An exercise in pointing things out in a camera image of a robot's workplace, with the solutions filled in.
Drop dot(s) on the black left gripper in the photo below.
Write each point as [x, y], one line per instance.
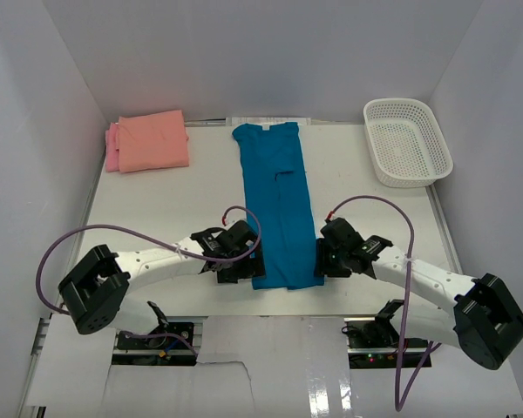
[250, 267]

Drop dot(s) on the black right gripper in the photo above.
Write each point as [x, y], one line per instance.
[322, 267]

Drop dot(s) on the blue t shirt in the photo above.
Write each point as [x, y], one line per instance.
[276, 192]

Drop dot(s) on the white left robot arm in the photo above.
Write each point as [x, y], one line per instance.
[96, 291]

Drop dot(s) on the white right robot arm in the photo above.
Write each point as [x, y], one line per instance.
[480, 316]

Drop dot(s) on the white perforated plastic basket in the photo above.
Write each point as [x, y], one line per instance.
[407, 147]

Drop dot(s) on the white paper sheet at back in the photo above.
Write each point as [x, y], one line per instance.
[235, 121]

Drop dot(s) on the folded salmon t shirt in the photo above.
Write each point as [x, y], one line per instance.
[152, 142]

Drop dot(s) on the folded pink t shirt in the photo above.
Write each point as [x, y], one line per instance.
[111, 149]

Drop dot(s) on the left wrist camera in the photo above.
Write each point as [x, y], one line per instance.
[229, 218]

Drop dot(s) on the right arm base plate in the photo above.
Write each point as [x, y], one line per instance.
[372, 346]

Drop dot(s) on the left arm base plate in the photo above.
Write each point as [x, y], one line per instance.
[167, 351]

